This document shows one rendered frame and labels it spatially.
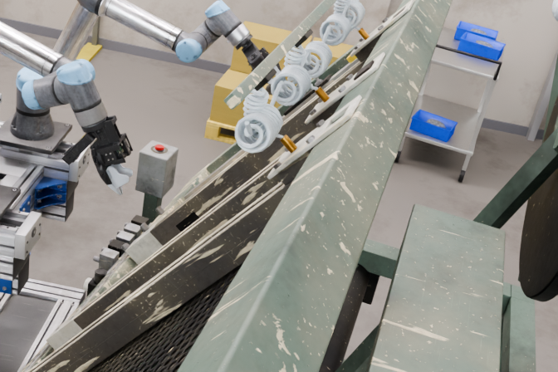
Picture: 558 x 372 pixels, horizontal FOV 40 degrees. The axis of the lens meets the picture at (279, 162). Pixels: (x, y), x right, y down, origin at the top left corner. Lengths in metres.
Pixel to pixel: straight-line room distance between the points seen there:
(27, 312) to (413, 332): 2.54
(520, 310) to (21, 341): 1.90
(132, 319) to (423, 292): 0.75
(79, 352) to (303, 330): 1.00
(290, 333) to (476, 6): 5.53
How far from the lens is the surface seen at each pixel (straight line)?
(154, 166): 3.08
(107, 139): 2.00
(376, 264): 3.03
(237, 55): 5.43
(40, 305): 3.43
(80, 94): 1.94
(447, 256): 1.16
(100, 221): 4.32
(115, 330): 1.68
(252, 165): 2.20
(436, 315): 1.04
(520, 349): 2.80
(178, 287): 1.55
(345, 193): 1.06
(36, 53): 2.15
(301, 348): 0.81
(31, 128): 2.86
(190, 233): 1.80
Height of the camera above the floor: 2.40
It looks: 28 degrees down
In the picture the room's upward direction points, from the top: 12 degrees clockwise
